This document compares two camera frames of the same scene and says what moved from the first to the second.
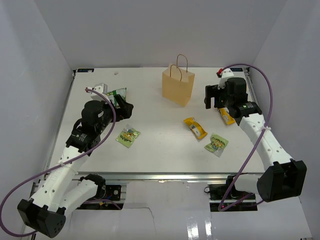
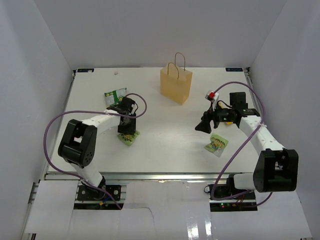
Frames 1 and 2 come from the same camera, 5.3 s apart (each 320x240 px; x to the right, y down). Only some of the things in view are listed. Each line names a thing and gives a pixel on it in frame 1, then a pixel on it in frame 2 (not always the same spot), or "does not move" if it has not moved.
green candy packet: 217,144 does not move
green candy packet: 127,135 does not move
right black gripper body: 220,95 to 218,116
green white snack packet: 121,92 does not move
